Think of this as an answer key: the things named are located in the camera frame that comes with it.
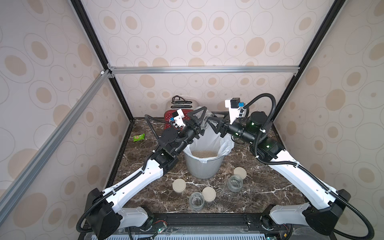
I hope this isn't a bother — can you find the beige jar lid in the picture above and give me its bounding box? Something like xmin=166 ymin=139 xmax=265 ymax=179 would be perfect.
xmin=202 ymin=187 xmax=217 ymax=203
xmin=172 ymin=179 xmax=186 ymax=194
xmin=234 ymin=167 xmax=247 ymax=180

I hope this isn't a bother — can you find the glass jar with rice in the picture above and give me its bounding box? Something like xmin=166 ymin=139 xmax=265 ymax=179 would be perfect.
xmin=227 ymin=175 xmax=243 ymax=193

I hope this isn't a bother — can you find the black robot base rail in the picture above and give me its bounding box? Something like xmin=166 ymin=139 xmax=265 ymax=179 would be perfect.
xmin=77 ymin=205 xmax=292 ymax=240

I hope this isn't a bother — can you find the black toaster power cord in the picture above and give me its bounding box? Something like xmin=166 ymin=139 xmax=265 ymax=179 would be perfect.
xmin=171 ymin=95 xmax=193 ymax=105

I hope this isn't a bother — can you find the black vertical frame post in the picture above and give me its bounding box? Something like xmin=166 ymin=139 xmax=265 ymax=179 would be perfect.
xmin=272 ymin=0 xmax=347 ymax=122
xmin=70 ymin=0 xmax=135 ymax=121

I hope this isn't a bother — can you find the white plastic bin liner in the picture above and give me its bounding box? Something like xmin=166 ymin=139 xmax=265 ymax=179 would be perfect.
xmin=184 ymin=128 xmax=235 ymax=164

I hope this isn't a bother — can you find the grey mesh waste bin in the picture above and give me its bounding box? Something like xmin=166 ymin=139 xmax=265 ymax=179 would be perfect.
xmin=184 ymin=151 xmax=225 ymax=180

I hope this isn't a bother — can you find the aluminium horizontal back rail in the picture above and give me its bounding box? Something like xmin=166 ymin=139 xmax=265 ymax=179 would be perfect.
xmin=110 ymin=66 xmax=300 ymax=75

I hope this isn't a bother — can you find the beige lidded jar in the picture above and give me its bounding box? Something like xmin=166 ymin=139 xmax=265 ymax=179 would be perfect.
xmin=201 ymin=111 xmax=213 ymax=130
xmin=189 ymin=192 xmax=205 ymax=211

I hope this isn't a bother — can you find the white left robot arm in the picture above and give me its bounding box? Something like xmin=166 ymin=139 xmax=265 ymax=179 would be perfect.
xmin=76 ymin=107 xmax=207 ymax=240

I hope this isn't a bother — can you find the red polka dot toaster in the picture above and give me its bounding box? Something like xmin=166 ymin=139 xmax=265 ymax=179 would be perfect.
xmin=164 ymin=100 xmax=200 ymax=130

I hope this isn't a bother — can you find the black vertical frame post right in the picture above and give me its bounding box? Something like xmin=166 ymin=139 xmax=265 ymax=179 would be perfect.
xmin=272 ymin=0 xmax=347 ymax=122

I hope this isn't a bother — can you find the aluminium left side rail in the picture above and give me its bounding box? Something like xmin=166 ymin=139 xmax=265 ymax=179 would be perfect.
xmin=1 ymin=70 xmax=112 ymax=225

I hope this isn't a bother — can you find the green snack packet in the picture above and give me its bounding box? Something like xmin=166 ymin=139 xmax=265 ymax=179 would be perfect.
xmin=133 ymin=134 xmax=145 ymax=142

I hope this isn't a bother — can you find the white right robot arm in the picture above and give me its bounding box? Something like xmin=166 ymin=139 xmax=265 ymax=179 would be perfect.
xmin=208 ymin=112 xmax=351 ymax=236

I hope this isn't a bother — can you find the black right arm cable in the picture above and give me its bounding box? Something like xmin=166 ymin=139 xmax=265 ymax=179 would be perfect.
xmin=242 ymin=92 xmax=375 ymax=240

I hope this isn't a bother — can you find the black vertical frame post left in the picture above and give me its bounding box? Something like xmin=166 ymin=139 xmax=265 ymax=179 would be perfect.
xmin=70 ymin=0 xmax=135 ymax=121

